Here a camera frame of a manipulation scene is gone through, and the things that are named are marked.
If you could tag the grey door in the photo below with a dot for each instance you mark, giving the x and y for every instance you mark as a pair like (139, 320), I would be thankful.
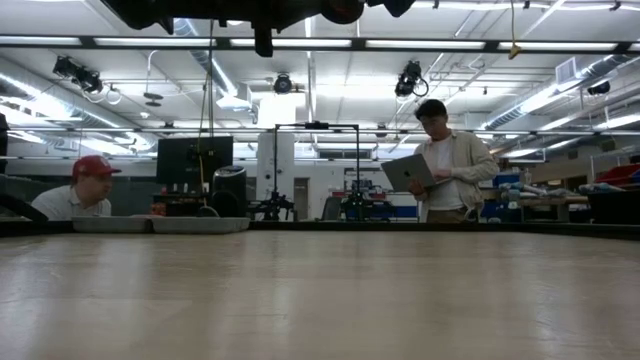
(301, 197)

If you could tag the blue storage bin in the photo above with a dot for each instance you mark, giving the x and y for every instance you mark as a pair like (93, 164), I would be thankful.
(637, 176)

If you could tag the black ceiling camera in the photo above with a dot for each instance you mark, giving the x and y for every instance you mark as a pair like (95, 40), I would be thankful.
(80, 75)
(407, 82)
(598, 89)
(282, 84)

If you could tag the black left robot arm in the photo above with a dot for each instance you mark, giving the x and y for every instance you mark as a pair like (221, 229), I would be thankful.
(175, 10)

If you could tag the red storage bin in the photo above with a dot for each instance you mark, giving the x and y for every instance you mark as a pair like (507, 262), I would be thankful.
(617, 175)

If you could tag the grey chair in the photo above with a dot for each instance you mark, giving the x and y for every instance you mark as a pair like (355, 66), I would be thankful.
(332, 209)

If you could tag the person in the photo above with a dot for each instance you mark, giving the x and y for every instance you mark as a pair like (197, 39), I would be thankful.
(70, 200)
(465, 160)

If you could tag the black display screen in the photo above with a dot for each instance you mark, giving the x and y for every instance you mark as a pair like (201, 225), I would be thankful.
(195, 160)

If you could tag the black equipment cart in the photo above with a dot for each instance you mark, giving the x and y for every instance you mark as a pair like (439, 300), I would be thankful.
(175, 205)

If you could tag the grey tool kit case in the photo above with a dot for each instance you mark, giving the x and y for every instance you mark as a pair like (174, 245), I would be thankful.
(200, 225)

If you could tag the black leader rig frame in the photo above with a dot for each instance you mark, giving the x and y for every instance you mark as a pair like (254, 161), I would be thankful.
(300, 126)

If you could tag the silver ceiling duct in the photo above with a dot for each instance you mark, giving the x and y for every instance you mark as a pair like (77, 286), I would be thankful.
(90, 119)
(550, 95)

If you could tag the grey fabric bundle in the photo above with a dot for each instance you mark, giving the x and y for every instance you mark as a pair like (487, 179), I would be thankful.
(602, 188)
(522, 189)

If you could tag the yellow hanging pendant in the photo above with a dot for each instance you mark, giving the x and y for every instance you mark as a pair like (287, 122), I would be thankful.
(514, 50)

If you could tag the white ceiling air vent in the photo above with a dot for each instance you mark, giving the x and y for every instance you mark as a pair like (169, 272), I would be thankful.
(566, 71)

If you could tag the silver laptop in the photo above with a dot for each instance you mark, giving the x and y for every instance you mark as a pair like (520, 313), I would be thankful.
(407, 172)

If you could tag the wooden workbench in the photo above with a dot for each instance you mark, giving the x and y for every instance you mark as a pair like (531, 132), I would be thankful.
(550, 201)

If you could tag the black crossbar with light strips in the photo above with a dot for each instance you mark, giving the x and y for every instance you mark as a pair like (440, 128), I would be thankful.
(492, 46)

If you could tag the wall shelving with blue bins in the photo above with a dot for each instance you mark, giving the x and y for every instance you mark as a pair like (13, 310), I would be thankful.
(510, 179)

